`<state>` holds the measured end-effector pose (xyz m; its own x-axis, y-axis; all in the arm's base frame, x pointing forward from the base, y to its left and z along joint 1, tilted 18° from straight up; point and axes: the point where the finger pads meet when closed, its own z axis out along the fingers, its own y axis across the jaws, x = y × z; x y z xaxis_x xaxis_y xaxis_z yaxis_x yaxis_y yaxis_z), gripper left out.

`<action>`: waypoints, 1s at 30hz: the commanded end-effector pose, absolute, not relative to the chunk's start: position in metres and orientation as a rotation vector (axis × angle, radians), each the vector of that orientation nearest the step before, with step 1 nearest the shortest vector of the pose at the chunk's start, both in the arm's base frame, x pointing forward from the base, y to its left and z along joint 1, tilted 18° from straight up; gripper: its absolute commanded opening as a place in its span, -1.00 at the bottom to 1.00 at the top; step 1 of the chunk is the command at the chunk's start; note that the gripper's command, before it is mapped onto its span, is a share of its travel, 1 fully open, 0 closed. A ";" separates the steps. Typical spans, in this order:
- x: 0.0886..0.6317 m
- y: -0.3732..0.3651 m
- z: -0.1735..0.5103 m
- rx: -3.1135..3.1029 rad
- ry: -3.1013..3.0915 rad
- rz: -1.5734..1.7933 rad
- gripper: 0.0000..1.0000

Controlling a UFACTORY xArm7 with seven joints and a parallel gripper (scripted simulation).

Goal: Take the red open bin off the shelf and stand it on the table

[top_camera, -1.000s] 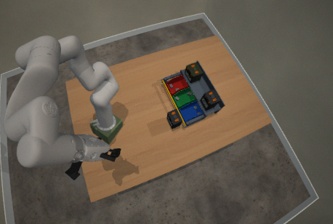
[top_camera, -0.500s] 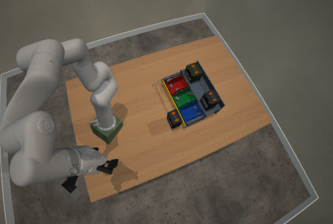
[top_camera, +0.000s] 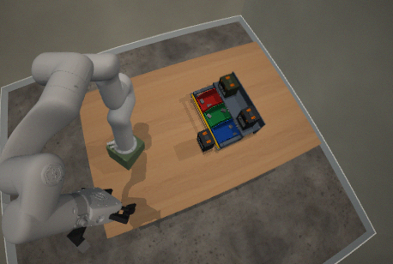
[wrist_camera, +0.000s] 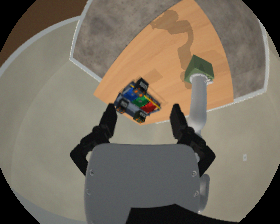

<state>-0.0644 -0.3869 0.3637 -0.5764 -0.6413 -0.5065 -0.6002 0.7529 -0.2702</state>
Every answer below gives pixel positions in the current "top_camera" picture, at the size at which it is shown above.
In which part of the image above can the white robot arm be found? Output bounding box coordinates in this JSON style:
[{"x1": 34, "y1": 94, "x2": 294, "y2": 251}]
[{"x1": 0, "y1": 52, "x2": 137, "y2": 254}]

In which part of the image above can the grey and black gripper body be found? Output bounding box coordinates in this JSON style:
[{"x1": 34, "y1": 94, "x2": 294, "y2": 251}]
[{"x1": 71, "y1": 188, "x2": 123, "y2": 227}]

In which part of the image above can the blue open bin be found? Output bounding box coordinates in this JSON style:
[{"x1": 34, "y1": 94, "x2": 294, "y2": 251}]
[{"x1": 211, "y1": 118, "x2": 239, "y2": 145}]

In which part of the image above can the grey metal shelf rack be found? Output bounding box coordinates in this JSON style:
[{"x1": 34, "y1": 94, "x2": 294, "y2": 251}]
[{"x1": 190, "y1": 72, "x2": 266, "y2": 150}]

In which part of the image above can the green open bin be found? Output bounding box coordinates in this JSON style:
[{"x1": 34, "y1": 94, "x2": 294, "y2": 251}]
[{"x1": 203, "y1": 103, "x2": 231, "y2": 129}]

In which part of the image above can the red bin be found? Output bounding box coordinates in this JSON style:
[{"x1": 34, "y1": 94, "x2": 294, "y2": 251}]
[{"x1": 196, "y1": 88, "x2": 223, "y2": 113}]

